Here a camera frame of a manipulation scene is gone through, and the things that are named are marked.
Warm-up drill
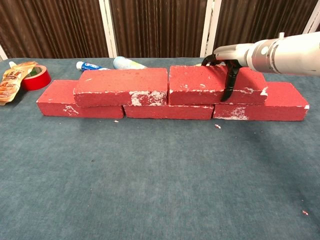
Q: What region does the blue felt table cover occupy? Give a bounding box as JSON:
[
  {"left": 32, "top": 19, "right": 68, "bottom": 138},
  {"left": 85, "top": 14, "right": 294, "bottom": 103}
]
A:
[{"left": 0, "top": 57, "right": 320, "bottom": 240}]

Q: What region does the red brick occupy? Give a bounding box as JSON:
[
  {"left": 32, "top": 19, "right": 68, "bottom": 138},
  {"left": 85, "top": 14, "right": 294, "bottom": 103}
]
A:
[
  {"left": 212, "top": 81, "right": 311, "bottom": 122},
  {"left": 73, "top": 67, "right": 169, "bottom": 108},
  {"left": 36, "top": 79, "right": 125, "bottom": 120},
  {"left": 123, "top": 103, "right": 215, "bottom": 120},
  {"left": 168, "top": 64, "right": 269, "bottom": 106}
]

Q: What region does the orange sauce spout pouch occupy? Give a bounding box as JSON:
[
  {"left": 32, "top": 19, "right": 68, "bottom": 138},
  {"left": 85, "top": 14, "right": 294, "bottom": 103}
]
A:
[{"left": 0, "top": 61, "right": 38, "bottom": 106}]

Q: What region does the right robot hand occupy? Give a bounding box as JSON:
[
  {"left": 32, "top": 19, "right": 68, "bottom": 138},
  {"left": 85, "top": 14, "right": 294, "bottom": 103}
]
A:
[{"left": 201, "top": 43, "right": 251, "bottom": 103}]

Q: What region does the light blue drink can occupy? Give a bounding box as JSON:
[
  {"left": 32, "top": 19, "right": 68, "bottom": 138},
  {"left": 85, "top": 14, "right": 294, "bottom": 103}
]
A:
[{"left": 112, "top": 56, "right": 148, "bottom": 70}]

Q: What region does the blue white toothpaste tube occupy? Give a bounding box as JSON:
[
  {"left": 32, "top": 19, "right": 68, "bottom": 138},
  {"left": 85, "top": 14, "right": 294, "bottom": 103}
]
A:
[{"left": 76, "top": 61, "right": 111, "bottom": 73}]

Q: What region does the red tape roll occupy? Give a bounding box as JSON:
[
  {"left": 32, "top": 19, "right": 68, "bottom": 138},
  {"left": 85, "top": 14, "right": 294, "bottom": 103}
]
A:
[{"left": 20, "top": 64, "right": 52, "bottom": 91}]

